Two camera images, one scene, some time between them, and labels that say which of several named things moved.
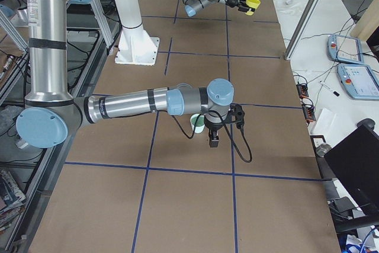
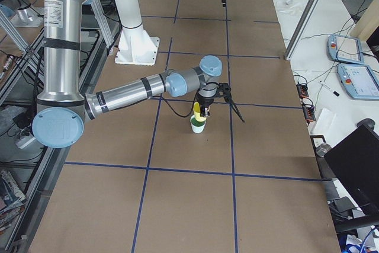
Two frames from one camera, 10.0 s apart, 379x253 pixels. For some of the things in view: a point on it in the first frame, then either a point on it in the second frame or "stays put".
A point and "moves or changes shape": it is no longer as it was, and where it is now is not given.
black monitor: [356, 159] stays put
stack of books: [11, 201] stays put
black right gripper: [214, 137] -> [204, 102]
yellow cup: [253, 3] moves or changes shape
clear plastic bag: [287, 5] stays put
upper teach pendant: [345, 49] stays put
